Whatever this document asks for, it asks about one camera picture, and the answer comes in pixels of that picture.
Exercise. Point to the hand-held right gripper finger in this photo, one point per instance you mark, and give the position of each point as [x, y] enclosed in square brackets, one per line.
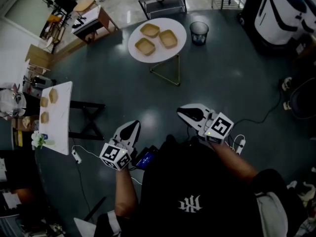
[195, 111]
[191, 117]

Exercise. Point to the person's right forearm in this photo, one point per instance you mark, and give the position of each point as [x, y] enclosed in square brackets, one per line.
[234, 162]

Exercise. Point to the round white table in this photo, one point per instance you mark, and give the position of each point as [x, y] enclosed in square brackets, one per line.
[172, 25]

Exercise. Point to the person's left forearm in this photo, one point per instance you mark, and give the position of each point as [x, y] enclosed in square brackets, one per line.
[126, 191]

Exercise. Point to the small white power strip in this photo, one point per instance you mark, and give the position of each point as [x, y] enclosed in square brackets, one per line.
[77, 157]

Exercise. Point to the person's black shirt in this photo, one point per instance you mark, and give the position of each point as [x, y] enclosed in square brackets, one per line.
[197, 181]

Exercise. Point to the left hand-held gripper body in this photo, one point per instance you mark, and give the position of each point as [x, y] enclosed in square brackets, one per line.
[111, 154]

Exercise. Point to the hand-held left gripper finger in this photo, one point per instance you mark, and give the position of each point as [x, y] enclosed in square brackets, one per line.
[133, 134]
[126, 133]

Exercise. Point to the wooden desk with white top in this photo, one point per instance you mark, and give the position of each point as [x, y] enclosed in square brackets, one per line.
[91, 18]

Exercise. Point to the black tablet with blue screen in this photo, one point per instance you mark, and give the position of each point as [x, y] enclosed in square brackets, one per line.
[145, 159]

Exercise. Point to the white marble rectangular table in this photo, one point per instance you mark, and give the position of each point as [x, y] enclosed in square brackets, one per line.
[60, 122]

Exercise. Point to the white flowers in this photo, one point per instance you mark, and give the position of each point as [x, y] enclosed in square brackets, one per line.
[37, 139]

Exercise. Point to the white and black mobile robot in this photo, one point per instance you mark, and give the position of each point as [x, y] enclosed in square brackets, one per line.
[276, 16]

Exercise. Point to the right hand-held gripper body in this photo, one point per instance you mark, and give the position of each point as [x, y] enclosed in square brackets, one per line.
[221, 123]

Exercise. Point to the black tripod stand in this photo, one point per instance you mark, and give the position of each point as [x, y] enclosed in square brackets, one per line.
[64, 1]

